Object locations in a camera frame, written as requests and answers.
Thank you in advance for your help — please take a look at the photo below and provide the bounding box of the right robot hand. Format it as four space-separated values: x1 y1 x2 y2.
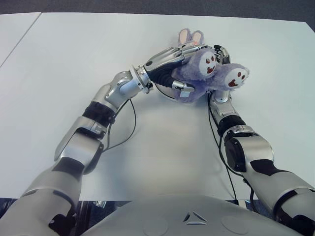
213 44 232 65

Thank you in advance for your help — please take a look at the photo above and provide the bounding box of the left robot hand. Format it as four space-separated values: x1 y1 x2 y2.
144 44 213 91

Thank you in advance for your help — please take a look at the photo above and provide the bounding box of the purple plush bunny doll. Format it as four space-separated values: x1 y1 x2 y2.
171 29 251 104

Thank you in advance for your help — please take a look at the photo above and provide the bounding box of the white plate with black rim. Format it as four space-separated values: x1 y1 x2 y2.
155 83 178 101

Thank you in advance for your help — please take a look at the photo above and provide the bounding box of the grey robot torso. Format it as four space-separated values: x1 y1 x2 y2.
81 195 296 236

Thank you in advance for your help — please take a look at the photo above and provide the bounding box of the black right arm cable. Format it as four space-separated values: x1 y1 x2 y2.
208 92 259 212

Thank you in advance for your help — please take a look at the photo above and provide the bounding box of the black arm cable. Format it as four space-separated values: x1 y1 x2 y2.
208 92 259 212
102 85 155 154

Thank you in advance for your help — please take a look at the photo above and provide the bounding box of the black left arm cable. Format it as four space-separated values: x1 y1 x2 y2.
102 85 155 154

